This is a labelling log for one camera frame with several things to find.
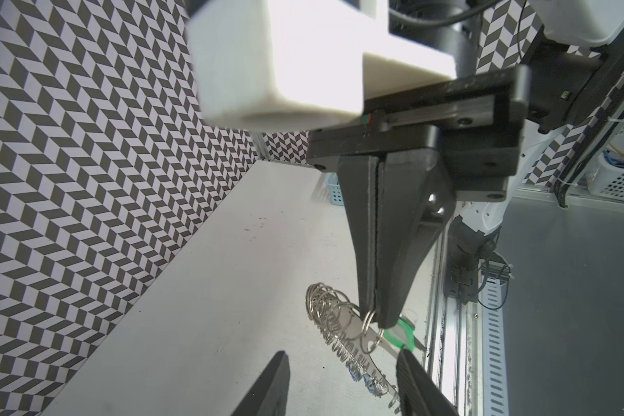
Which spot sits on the light blue plastic basket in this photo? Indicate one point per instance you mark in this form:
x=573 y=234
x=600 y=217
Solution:
x=334 y=190

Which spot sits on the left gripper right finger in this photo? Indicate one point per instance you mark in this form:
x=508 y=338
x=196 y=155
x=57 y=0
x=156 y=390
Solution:
x=417 y=392

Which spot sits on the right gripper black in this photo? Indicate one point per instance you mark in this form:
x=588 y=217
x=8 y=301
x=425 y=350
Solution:
x=474 y=124

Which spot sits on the key with green tag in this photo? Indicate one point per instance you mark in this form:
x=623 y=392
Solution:
x=402 y=336

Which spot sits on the aluminium frame rail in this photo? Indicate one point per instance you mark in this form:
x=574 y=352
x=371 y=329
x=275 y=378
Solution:
x=552 y=341

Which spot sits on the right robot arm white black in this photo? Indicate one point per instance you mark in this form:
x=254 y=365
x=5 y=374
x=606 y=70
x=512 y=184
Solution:
x=574 y=60

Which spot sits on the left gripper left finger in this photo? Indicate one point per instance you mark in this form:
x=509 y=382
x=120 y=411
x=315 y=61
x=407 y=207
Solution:
x=268 y=395

